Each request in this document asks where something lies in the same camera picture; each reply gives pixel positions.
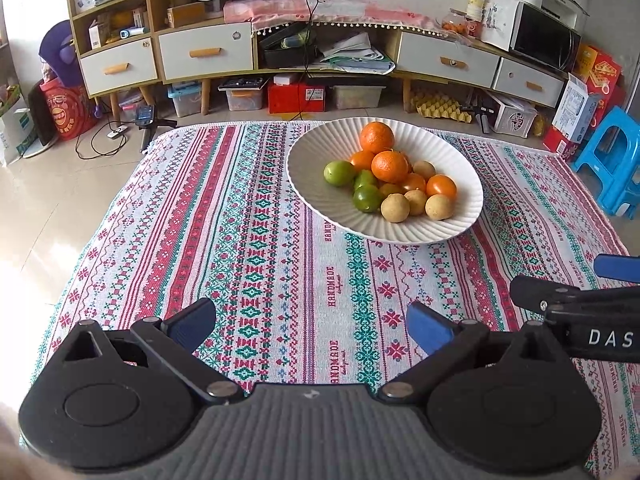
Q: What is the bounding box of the orange plum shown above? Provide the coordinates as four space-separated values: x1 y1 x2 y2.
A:
400 172 427 195
426 174 458 201

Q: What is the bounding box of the white carton with drawing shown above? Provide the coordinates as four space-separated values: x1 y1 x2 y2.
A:
481 0 521 52

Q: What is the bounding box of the black case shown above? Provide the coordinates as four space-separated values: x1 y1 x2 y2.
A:
260 22 321 68

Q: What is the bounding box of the white carton black emblem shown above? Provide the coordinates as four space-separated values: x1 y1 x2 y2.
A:
482 91 538 137

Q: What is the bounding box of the clear box black lid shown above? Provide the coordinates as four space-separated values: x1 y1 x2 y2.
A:
218 76 267 112

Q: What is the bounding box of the white printer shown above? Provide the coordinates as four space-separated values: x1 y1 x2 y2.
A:
540 0 591 23

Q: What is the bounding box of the clear storage box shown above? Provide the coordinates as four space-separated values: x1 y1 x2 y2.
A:
330 85 387 111

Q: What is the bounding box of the patterned woven tablecloth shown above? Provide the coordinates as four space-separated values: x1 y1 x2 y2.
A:
20 121 632 476

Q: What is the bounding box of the yellow egg tray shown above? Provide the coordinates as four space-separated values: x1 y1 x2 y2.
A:
410 85 473 123

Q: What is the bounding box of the black power cable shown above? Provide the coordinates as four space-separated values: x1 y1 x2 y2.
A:
297 0 326 113

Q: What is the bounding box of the white ribbed bowl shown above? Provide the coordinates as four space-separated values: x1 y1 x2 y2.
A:
286 116 484 245

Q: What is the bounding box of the yellow and red carton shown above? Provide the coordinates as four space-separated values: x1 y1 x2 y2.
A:
572 44 623 111

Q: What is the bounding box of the black phone tripod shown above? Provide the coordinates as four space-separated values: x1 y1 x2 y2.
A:
135 105 176 153

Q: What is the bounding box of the pink lace cloth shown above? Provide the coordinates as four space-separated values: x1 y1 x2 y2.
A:
223 0 448 36

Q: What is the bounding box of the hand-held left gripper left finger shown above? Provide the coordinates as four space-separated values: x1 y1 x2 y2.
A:
57 297 246 406

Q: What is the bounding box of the red box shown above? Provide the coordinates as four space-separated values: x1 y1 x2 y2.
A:
267 81 328 114

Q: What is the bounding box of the blue plastic stool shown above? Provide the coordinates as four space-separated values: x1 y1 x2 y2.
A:
571 106 640 220

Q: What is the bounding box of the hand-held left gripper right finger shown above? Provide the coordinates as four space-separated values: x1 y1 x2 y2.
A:
378 301 571 404

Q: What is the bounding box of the black flat screen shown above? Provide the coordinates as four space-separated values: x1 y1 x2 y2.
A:
27 80 56 148

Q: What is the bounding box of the white paper bag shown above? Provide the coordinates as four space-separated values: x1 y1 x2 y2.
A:
0 95 38 166

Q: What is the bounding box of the black microwave oven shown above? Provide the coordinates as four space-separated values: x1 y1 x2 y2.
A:
510 1 582 72

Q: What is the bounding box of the large mandarin orange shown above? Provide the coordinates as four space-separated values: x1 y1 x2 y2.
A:
360 121 396 155

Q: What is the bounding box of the small wooden box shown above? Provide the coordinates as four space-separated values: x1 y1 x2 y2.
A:
166 2 207 28

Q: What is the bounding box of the low wooden TV cabinet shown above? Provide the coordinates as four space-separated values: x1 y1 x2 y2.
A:
252 20 568 113

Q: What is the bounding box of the white and blue carton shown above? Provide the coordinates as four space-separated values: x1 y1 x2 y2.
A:
550 74 603 145

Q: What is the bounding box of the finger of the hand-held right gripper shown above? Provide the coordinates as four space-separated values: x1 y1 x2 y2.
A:
509 275 640 319
594 254 640 279

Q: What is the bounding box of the white drawer wooden handle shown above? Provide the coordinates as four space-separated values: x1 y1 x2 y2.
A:
159 22 254 82
397 31 501 90
492 57 565 108
80 37 160 97

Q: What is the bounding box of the purple plush cushion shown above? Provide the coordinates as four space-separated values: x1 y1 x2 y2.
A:
40 20 83 86

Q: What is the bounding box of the red printed bag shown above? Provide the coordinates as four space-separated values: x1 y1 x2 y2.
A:
40 82 98 141

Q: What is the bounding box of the large green plum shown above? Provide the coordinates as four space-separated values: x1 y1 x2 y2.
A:
323 160 357 188

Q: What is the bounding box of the blue-lid storage box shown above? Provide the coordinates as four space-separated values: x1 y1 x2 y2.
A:
167 81 203 118

